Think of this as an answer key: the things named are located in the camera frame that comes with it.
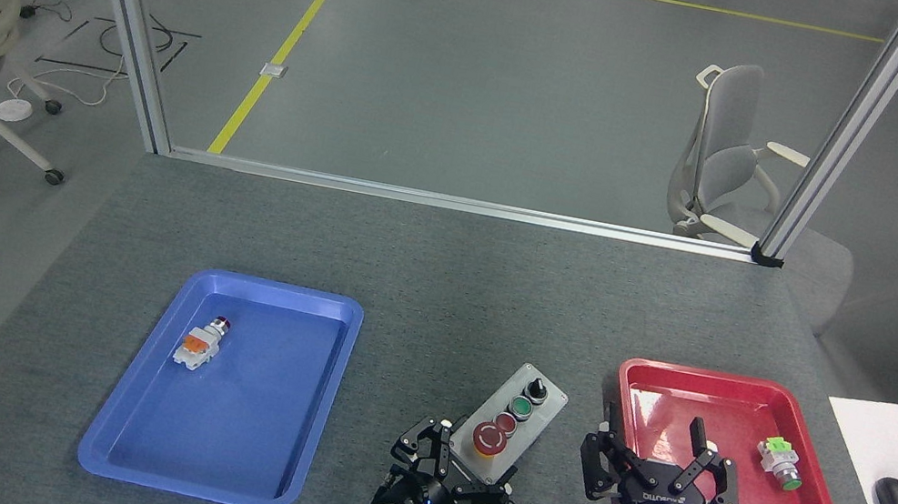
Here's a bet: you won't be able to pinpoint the green push button switch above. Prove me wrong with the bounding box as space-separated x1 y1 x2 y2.
750 433 810 494

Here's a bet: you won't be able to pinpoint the silver aluminium frame crossbar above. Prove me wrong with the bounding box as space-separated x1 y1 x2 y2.
166 145 760 266

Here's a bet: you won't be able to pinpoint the silver aluminium frame post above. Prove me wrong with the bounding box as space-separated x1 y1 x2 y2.
750 0 898 291
26 0 198 157

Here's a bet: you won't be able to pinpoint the red push button orange block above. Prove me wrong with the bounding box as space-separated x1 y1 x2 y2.
171 310 233 378

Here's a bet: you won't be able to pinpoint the grey four-button control box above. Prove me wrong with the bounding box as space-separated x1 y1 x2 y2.
442 352 574 498

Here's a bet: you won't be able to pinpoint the grey office chair white arms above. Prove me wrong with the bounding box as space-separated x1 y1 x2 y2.
660 54 827 258

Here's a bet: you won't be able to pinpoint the blue plastic tray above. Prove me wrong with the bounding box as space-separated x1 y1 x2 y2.
73 251 368 504

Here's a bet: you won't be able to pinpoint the white round floor device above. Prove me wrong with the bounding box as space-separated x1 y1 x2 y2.
0 96 35 126

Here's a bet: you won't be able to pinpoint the white floor cable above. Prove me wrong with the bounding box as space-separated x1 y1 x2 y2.
5 33 136 120

